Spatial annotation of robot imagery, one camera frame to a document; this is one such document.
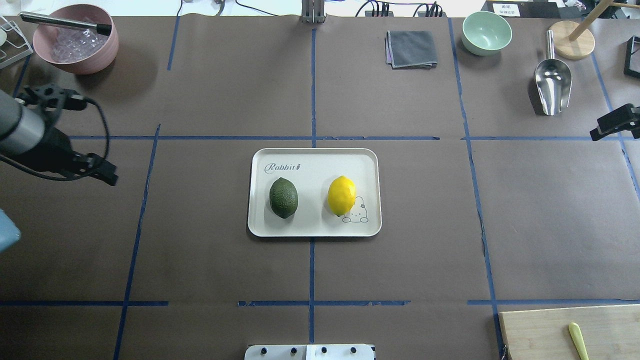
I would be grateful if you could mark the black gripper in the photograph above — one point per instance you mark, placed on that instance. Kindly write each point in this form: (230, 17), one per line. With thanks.
(56, 147)

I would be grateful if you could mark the green lime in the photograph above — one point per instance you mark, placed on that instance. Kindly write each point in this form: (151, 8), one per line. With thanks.
(283, 198)

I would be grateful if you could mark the yellow lemon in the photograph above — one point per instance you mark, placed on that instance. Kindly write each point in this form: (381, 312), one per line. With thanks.
(341, 195)

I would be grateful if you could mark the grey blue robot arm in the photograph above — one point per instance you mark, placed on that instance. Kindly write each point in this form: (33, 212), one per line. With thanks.
(31, 142)

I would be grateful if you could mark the cream rabbit tray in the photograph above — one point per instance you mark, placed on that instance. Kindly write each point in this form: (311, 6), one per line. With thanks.
(311, 170)

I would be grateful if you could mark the pink bowl with ice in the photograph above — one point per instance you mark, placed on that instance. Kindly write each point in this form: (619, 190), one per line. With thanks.
(77, 51)

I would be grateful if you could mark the metal tongs in bowl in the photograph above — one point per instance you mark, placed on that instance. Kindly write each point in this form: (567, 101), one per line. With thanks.
(104, 29)

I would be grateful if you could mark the orange black usb hub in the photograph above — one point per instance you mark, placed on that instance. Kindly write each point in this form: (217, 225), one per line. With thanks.
(379, 9)

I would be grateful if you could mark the grey folded cloth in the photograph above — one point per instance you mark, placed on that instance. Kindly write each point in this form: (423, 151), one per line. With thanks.
(406, 49)

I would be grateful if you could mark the mint green bowl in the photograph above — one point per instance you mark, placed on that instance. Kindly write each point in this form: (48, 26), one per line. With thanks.
(485, 33)

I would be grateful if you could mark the metal scoop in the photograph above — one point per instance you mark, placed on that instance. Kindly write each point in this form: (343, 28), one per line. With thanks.
(553, 80)

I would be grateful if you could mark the wooden banana stand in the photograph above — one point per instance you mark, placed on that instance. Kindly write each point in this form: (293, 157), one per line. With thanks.
(573, 40)

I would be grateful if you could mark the wooden cutting board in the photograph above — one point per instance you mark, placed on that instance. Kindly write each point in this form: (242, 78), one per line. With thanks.
(604, 332)

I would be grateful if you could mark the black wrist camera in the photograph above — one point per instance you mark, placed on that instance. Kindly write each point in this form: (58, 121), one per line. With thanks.
(51, 100)

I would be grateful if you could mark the wire cup rack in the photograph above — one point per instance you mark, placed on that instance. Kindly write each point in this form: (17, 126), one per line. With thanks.
(14, 45)

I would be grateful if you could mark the aluminium frame post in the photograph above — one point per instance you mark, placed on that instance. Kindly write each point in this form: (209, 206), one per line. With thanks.
(313, 12)

